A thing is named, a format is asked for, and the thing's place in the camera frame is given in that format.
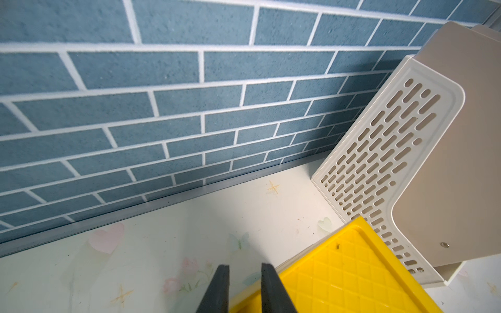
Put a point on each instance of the white perforated file organizer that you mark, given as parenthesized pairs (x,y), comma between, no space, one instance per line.
(375,161)

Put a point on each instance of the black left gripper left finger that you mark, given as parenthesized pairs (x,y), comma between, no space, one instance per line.
(216,298)

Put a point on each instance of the yellow drawer cabinet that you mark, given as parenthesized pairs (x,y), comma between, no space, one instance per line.
(352,270)

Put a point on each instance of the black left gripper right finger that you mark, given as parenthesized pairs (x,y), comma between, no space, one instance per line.
(275,298)

